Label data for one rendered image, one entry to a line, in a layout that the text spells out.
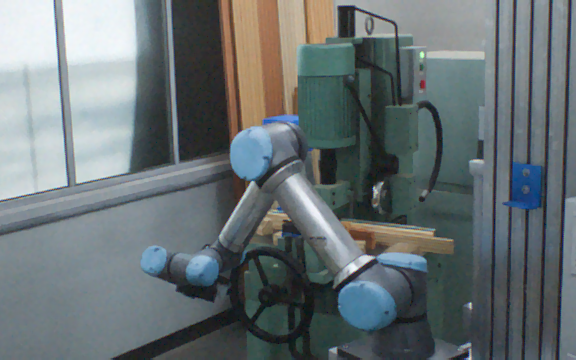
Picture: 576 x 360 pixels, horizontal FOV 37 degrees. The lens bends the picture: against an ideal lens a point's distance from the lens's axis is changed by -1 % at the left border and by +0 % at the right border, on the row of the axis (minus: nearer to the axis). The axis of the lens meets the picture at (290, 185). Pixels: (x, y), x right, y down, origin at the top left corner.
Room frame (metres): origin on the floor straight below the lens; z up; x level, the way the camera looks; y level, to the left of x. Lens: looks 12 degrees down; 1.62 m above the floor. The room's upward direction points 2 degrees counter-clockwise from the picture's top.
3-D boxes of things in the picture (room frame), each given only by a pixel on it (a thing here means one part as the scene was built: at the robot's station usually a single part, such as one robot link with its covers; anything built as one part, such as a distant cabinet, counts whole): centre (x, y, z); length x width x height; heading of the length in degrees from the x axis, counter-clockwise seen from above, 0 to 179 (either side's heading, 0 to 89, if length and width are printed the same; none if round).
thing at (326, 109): (2.65, -0.12, 1.35); 0.18 x 0.18 x 0.31
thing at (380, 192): (2.69, -0.29, 1.02); 0.12 x 0.03 x 0.12; 147
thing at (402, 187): (2.72, -0.35, 1.02); 0.09 x 0.07 x 0.12; 57
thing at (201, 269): (2.10, 0.24, 0.98); 0.11 x 0.11 x 0.08; 57
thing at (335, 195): (2.66, -0.13, 1.03); 0.14 x 0.07 x 0.09; 147
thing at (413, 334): (1.92, -0.25, 0.87); 0.15 x 0.15 x 0.10
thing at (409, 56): (2.84, -0.41, 1.40); 0.10 x 0.06 x 0.16; 147
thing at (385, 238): (2.58, -0.22, 0.92); 0.58 x 0.02 x 0.04; 57
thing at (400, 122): (2.74, -0.36, 1.23); 0.09 x 0.08 x 0.15; 147
